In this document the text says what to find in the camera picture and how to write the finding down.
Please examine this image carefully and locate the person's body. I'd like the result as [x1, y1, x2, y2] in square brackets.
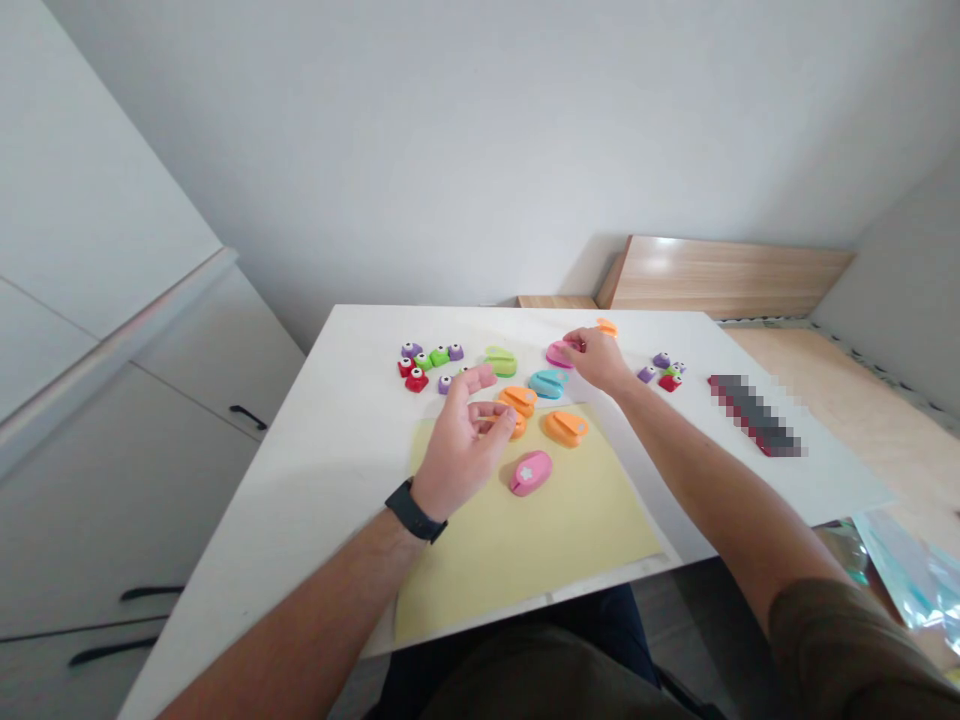
[378, 581, 725, 720]

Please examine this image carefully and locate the person's right hand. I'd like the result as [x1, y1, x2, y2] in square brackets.
[562, 327, 636, 395]

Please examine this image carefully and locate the pale yellow paper sheet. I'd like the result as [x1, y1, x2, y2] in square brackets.
[393, 402, 670, 646]

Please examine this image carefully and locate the clear teal plastic bag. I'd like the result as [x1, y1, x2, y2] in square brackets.
[813, 512, 960, 640]

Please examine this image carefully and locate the dark red flat box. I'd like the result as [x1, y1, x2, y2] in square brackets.
[707, 372, 808, 460]

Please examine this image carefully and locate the person's left hand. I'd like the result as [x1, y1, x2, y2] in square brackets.
[414, 367, 520, 519]

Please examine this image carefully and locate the white cabinet with black handles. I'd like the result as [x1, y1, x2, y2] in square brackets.
[0, 0, 309, 720]

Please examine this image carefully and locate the cluster of mini craft punches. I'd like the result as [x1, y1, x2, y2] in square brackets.
[396, 339, 472, 397]

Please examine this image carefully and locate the pink flower paper punch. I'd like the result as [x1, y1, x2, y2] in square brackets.
[507, 449, 555, 498]

